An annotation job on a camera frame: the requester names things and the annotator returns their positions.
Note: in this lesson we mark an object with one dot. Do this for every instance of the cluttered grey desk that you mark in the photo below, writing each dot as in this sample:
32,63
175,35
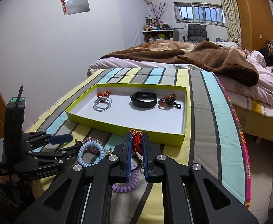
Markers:
165,34

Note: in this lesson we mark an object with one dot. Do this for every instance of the silver wall poster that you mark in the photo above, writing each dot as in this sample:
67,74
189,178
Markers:
77,6

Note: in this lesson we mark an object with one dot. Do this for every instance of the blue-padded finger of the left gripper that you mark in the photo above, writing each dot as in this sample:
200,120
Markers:
41,138

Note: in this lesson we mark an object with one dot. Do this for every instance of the black fitness band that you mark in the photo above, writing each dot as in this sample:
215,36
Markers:
144,99

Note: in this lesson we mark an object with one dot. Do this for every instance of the black camera box with cable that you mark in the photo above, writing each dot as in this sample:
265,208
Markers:
17,103

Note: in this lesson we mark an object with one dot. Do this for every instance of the pink blossom branches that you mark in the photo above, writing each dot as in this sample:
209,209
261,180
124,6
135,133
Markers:
158,10

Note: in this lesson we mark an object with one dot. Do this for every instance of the orange wooden wardrobe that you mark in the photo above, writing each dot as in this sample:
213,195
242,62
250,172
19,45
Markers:
256,22

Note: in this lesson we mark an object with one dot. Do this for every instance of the person's left hand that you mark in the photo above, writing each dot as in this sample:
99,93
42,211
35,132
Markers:
4,179

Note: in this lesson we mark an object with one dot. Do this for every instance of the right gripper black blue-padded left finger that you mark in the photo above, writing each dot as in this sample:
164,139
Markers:
82,194

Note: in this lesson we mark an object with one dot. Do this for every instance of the red hanging knot ornament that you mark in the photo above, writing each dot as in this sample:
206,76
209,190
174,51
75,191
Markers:
63,2

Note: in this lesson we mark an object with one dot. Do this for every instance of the floral patterned curtain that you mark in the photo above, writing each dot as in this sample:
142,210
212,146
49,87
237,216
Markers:
231,12

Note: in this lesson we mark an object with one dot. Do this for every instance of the striped quilt cover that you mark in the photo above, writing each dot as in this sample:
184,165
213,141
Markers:
213,138

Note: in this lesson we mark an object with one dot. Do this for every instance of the black office chair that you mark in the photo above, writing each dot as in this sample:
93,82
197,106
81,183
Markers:
196,33

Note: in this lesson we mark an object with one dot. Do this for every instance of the lime green shallow tray box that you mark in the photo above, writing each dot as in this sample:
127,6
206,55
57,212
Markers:
107,107

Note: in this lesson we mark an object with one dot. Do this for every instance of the brown fleece blanket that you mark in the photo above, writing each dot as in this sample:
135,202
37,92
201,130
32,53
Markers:
206,55

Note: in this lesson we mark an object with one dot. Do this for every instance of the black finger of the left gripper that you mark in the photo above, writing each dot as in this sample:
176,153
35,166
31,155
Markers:
60,157

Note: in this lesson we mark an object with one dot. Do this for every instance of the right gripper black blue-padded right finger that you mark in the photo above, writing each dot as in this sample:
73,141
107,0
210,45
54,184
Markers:
190,193

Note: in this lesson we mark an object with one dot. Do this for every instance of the black elastic with teal bead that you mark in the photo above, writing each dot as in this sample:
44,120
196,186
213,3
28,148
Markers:
134,156

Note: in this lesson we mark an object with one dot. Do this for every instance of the barred window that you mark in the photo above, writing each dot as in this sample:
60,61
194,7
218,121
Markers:
200,13

